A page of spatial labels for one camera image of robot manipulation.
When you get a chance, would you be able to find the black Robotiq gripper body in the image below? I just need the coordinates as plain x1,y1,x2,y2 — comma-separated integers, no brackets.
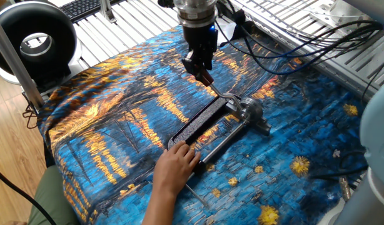
182,24,219,62

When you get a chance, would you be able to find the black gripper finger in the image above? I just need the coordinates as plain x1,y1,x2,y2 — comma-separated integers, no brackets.
181,49,203,83
198,51,215,85

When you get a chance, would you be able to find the metal lever with red handle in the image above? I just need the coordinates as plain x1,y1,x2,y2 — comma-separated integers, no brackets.
200,70,243,111

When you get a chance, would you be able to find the person's bare forearm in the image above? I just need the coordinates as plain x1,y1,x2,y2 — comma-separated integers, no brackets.
141,189,181,225

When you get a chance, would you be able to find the person's bare hand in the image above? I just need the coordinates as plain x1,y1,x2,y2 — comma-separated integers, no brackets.
152,140,202,198

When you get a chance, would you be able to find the blue and yellow painted cloth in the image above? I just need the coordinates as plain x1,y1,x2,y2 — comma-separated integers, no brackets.
37,24,370,225

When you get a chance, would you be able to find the black computer keyboard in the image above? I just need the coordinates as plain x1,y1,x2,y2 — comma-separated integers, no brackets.
59,0,126,23

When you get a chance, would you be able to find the green trouser leg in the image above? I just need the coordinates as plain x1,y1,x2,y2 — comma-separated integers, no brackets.
27,164,81,225

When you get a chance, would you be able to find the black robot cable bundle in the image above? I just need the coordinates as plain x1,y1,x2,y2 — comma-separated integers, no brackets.
214,0,384,76

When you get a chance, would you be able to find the black ring-shaped lamp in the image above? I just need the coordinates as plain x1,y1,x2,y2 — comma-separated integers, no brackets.
0,1,83,89

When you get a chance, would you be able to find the thin tangled black cable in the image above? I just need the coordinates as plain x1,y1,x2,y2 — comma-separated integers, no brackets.
21,92,39,130

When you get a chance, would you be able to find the black cable with metal plug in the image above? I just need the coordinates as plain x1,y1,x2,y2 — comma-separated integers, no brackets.
310,149,370,201

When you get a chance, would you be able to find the aluminium frame post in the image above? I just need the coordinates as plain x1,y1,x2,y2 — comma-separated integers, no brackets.
0,12,46,111

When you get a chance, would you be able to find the thick black floor cable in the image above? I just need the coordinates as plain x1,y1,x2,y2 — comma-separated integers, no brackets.
0,164,58,225

